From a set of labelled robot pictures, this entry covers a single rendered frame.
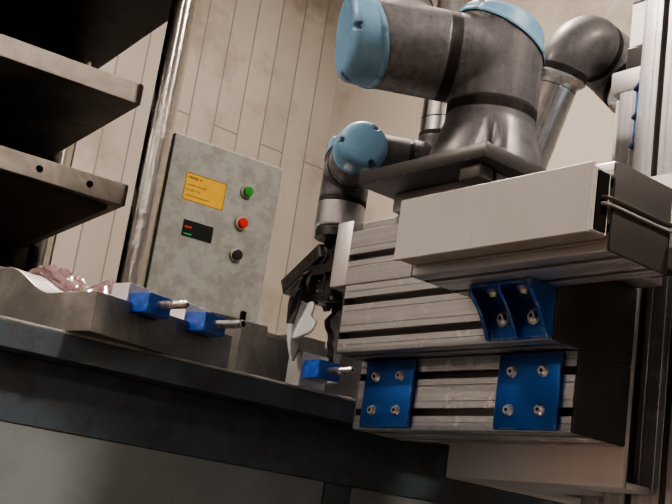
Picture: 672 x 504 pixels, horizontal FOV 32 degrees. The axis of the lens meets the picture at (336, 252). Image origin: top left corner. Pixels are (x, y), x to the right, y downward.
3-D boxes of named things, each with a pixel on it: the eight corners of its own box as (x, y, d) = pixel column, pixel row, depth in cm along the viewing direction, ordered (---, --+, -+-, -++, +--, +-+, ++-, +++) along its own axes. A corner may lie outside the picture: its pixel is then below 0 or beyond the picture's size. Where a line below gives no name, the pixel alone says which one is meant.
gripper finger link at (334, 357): (351, 370, 174) (344, 309, 175) (327, 371, 179) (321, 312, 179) (366, 368, 176) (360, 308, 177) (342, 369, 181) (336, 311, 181)
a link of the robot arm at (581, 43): (596, -4, 199) (492, 260, 198) (629, 22, 206) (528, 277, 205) (545, -9, 207) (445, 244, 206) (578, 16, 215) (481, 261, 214)
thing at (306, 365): (363, 391, 168) (368, 355, 170) (336, 384, 165) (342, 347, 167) (309, 393, 179) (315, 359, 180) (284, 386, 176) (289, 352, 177)
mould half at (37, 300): (226, 372, 170) (239, 300, 172) (88, 330, 151) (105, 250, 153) (23, 368, 202) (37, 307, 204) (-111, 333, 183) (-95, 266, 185)
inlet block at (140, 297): (197, 328, 154) (204, 289, 155) (170, 319, 150) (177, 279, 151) (133, 329, 162) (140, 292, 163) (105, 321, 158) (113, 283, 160)
